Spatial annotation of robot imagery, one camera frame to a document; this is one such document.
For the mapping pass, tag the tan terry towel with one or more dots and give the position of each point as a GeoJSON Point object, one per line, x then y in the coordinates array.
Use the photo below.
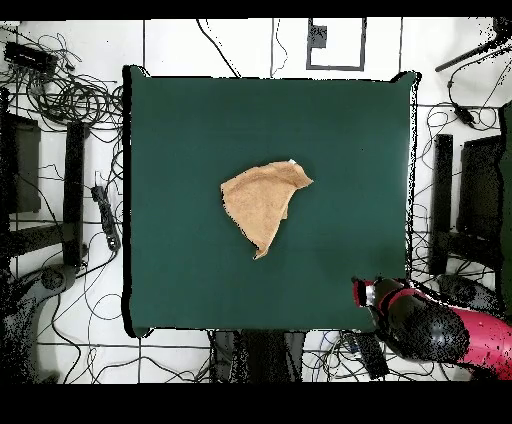
{"type": "Point", "coordinates": [256, 200]}

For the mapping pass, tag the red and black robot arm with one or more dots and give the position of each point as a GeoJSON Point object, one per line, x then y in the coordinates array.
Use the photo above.
{"type": "Point", "coordinates": [488, 340]}

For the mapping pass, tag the dark flat panel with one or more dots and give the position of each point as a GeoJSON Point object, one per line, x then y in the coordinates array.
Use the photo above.
{"type": "Point", "coordinates": [480, 188]}
{"type": "Point", "coordinates": [24, 168]}

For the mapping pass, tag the black flat box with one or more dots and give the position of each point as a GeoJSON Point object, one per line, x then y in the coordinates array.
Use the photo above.
{"type": "Point", "coordinates": [30, 58]}

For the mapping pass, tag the black power strip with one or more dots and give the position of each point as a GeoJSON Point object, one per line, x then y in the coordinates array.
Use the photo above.
{"type": "Point", "coordinates": [374, 364]}
{"type": "Point", "coordinates": [107, 220]}

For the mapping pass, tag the black stand bar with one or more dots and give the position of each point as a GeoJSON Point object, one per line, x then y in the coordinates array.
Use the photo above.
{"type": "Point", "coordinates": [74, 180]}
{"type": "Point", "coordinates": [442, 180]}

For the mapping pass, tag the black power adapter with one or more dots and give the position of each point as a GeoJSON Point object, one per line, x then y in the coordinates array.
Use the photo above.
{"type": "Point", "coordinates": [464, 114]}

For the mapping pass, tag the dark green table cloth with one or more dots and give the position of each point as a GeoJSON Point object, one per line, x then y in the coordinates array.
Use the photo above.
{"type": "Point", "coordinates": [180, 160]}

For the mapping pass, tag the black slanted rod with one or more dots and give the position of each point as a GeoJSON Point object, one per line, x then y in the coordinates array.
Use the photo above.
{"type": "Point", "coordinates": [468, 54]}

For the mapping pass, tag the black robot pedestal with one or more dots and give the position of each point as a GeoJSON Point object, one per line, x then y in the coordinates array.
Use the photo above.
{"type": "Point", "coordinates": [260, 356]}

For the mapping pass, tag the grey square frame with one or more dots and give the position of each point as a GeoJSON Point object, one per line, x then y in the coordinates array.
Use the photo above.
{"type": "Point", "coordinates": [336, 68]}

